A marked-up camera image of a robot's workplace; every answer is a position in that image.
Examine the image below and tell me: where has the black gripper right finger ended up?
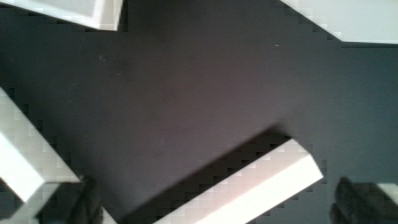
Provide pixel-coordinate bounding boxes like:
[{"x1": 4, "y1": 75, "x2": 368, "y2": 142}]
[{"x1": 331, "y1": 178, "x2": 398, "y2": 224}]

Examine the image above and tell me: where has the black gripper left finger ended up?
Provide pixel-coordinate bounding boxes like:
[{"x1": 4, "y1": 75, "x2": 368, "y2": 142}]
[{"x1": 52, "y1": 178, "x2": 103, "y2": 224}]

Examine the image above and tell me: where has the large white drawer housing box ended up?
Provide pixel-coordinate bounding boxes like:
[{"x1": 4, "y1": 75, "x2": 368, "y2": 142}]
[{"x1": 281, "y1": 0, "x2": 398, "y2": 45}]

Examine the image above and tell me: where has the white drawer tray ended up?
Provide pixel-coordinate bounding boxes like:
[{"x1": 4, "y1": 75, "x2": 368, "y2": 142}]
[{"x1": 0, "y1": 0, "x2": 125, "y2": 31}]

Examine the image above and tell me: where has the white left rail block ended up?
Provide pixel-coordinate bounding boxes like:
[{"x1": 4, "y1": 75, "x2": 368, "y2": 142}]
[{"x1": 0, "y1": 88, "x2": 80, "y2": 202}]

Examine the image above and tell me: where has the white front rail bar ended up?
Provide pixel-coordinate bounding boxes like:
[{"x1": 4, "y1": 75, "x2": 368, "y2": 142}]
[{"x1": 153, "y1": 140, "x2": 324, "y2": 224}]

